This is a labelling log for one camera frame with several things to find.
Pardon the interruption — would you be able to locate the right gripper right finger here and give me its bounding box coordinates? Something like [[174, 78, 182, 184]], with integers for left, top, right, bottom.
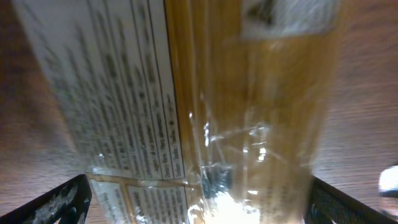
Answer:
[[303, 177, 397, 224]]

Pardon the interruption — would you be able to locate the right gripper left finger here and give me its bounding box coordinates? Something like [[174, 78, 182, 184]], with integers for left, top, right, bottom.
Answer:
[[1, 174, 92, 224]]

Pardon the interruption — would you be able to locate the white rice pouch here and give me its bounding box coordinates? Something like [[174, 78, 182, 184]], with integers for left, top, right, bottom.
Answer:
[[377, 164, 398, 215]]

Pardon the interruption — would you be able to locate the orange spaghetti pasta packet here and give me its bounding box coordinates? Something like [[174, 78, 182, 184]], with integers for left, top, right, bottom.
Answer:
[[13, 0, 345, 223]]

